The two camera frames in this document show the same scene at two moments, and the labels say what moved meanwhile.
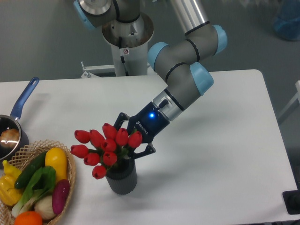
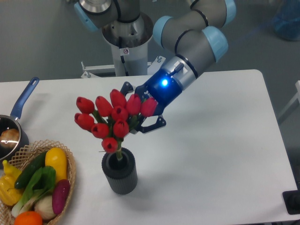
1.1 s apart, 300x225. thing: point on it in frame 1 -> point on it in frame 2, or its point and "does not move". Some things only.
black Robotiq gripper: [151, 123] -> [162, 87]
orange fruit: [28, 218] does not move
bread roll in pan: [9, 138] does not move
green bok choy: [42, 184] does not move
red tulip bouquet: [103, 150] -> [111, 121]
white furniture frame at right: [297, 96] does not move
